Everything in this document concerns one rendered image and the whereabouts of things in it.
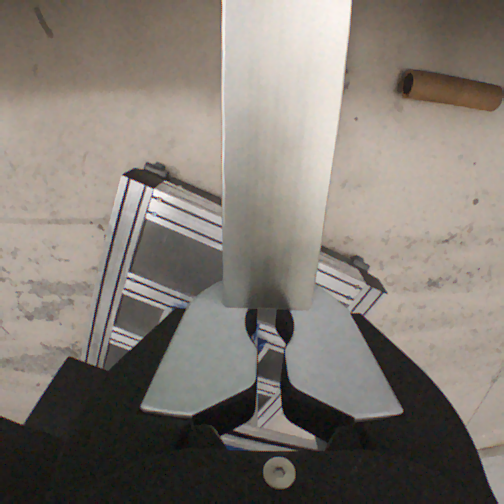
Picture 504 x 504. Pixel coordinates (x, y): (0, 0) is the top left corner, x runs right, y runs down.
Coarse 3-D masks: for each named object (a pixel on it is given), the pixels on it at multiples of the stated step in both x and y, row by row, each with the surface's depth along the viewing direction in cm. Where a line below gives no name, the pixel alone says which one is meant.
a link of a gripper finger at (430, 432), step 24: (384, 336) 9; (384, 360) 8; (408, 360) 8; (408, 384) 7; (432, 384) 7; (408, 408) 6; (432, 408) 6; (360, 432) 6; (384, 432) 6; (408, 432) 6; (432, 432) 6; (456, 432) 6; (408, 456) 5; (432, 456) 5; (456, 456) 5; (456, 480) 5; (480, 480) 5
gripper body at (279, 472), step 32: (192, 448) 5; (224, 448) 5; (352, 448) 5; (128, 480) 4; (160, 480) 4; (192, 480) 5; (224, 480) 5; (256, 480) 5; (288, 480) 5; (320, 480) 5; (352, 480) 5; (384, 480) 5; (416, 480) 4
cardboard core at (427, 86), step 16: (416, 80) 71; (432, 80) 71; (448, 80) 71; (464, 80) 71; (416, 96) 74; (432, 96) 74; (448, 96) 73; (464, 96) 72; (480, 96) 72; (496, 96) 71
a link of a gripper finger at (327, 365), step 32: (320, 288) 11; (288, 320) 10; (320, 320) 9; (352, 320) 9; (288, 352) 8; (320, 352) 8; (352, 352) 8; (288, 384) 7; (320, 384) 7; (352, 384) 7; (384, 384) 7; (288, 416) 8; (320, 416) 7; (352, 416) 6; (384, 416) 6; (320, 448) 8
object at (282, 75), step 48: (240, 0) 6; (288, 0) 6; (336, 0) 6; (240, 48) 6; (288, 48) 6; (336, 48) 6; (240, 96) 7; (288, 96) 7; (336, 96) 7; (240, 144) 7; (288, 144) 7; (240, 192) 8; (288, 192) 8; (240, 240) 8; (288, 240) 8; (240, 288) 9; (288, 288) 9
